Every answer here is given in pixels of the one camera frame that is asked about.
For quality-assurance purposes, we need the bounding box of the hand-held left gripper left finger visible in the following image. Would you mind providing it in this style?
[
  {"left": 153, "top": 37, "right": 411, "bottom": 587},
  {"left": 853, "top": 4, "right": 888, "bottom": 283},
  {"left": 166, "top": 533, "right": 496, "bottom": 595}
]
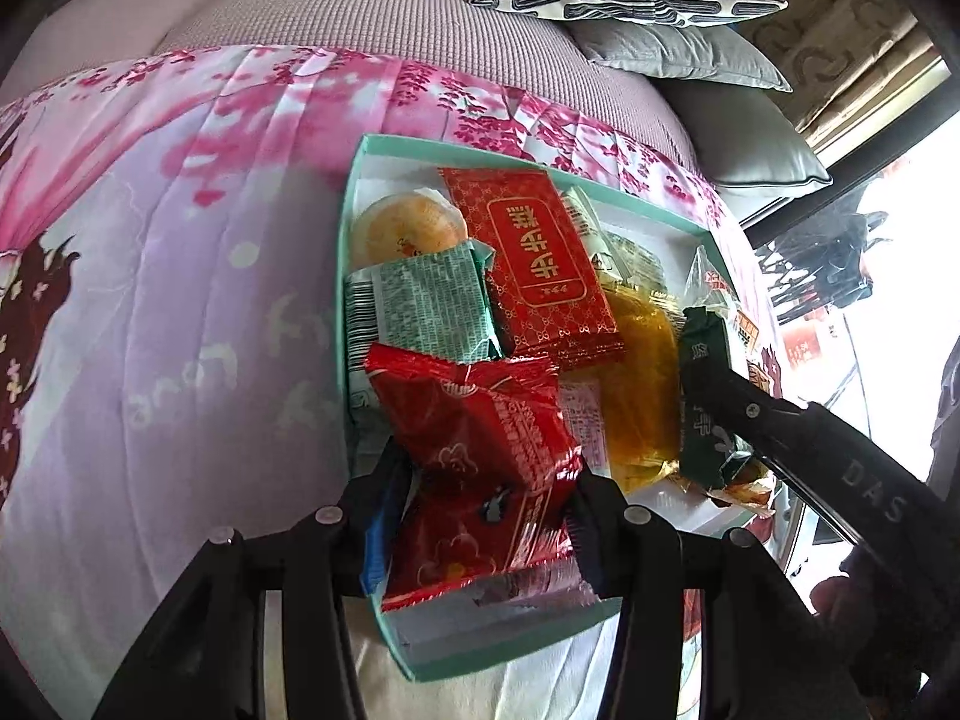
[{"left": 94, "top": 450, "right": 410, "bottom": 720}]

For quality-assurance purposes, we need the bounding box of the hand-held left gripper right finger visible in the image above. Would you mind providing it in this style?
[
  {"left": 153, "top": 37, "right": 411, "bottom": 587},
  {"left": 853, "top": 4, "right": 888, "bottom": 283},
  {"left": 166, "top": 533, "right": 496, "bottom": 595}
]
[{"left": 568, "top": 471, "right": 863, "bottom": 720}]

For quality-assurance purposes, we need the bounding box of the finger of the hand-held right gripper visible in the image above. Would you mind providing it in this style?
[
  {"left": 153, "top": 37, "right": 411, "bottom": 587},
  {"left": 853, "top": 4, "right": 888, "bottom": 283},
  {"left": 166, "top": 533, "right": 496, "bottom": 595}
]
[{"left": 679, "top": 361, "right": 809, "bottom": 467}]

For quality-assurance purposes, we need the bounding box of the dark green snack packet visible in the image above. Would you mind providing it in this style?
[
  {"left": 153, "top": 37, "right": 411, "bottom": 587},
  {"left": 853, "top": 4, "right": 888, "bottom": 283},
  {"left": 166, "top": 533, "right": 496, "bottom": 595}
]
[{"left": 675, "top": 306, "right": 751, "bottom": 492}]

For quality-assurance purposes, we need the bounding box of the orange jelly packet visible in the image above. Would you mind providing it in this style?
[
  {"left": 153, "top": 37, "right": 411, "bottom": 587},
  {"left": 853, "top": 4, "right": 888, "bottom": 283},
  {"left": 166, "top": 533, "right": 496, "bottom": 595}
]
[{"left": 559, "top": 285, "right": 687, "bottom": 496}]

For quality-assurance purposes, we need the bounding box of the red crinkled snack packet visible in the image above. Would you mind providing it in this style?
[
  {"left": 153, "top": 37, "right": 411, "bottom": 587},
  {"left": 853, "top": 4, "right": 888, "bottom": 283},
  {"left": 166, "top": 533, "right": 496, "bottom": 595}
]
[{"left": 364, "top": 341, "right": 586, "bottom": 612}]

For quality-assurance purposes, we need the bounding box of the teal shallow box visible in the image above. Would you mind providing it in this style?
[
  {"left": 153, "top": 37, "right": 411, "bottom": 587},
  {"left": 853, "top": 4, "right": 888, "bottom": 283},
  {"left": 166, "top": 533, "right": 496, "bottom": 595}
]
[{"left": 341, "top": 133, "right": 788, "bottom": 683}]

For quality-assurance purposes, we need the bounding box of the cream green printed packet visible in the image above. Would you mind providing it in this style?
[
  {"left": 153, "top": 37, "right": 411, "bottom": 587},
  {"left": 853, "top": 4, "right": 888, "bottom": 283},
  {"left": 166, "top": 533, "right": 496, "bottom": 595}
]
[{"left": 343, "top": 240, "right": 503, "bottom": 406}]

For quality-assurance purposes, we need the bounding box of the red gold patterned packet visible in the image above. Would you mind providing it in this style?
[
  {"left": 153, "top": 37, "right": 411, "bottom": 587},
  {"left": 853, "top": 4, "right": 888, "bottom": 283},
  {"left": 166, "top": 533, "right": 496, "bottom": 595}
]
[{"left": 439, "top": 165, "right": 627, "bottom": 368}]

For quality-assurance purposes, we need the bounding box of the yellow cake packet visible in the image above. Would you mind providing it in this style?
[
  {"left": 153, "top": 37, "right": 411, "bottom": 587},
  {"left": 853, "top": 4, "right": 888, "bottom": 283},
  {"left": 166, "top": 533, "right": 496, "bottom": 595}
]
[{"left": 351, "top": 191, "right": 470, "bottom": 271}]

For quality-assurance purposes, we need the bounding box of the person's right hand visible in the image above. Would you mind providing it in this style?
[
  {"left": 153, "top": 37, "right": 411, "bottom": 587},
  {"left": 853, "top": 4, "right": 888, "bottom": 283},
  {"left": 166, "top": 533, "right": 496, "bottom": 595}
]
[{"left": 814, "top": 576, "right": 854, "bottom": 617}]

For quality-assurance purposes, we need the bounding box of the orange bucket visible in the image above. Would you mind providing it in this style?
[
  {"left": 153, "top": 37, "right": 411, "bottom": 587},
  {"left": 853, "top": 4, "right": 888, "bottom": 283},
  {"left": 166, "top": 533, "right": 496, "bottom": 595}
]
[{"left": 780, "top": 319, "right": 826, "bottom": 368}]

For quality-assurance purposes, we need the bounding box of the black folding chair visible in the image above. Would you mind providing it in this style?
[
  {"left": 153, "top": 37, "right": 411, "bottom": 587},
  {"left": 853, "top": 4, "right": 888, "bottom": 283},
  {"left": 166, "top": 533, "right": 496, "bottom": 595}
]
[{"left": 754, "top": 195, "right": 893, "bottom": 316}]

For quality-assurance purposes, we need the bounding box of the large grey sofa cushion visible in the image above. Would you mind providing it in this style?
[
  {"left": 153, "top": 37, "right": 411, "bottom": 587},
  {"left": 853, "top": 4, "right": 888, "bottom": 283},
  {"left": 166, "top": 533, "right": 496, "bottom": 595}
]
[{"left": 660, "top": 82, "right": 833, "bottom": 200}]

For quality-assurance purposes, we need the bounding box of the printed blanket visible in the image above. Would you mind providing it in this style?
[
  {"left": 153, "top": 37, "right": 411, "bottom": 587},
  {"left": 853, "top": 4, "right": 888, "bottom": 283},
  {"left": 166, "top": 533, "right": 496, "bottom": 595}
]
[{"left": 0, "top": 45, "right": 788, "bottom": 720}]

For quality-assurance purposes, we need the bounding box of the grey quilted cushion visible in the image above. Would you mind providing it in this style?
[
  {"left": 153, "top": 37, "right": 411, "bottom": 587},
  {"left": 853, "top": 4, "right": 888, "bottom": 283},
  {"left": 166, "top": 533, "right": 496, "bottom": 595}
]
[{"left": 566, "top": 15, "right": 794, "bottom": 93}]

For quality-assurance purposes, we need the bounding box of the pink waffle sofa cover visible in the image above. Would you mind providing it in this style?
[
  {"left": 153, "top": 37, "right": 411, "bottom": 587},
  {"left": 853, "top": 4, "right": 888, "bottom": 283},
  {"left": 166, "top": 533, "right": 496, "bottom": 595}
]
[{"left": 0, "top": 0, "right": 698, "bottom": 166}]

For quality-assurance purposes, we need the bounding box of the dark door frame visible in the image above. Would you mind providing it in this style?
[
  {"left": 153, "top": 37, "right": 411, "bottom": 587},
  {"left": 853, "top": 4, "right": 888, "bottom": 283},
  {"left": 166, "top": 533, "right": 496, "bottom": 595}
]
[{"left": 739, "top": 109, "right": 957, "bottom": 248}]

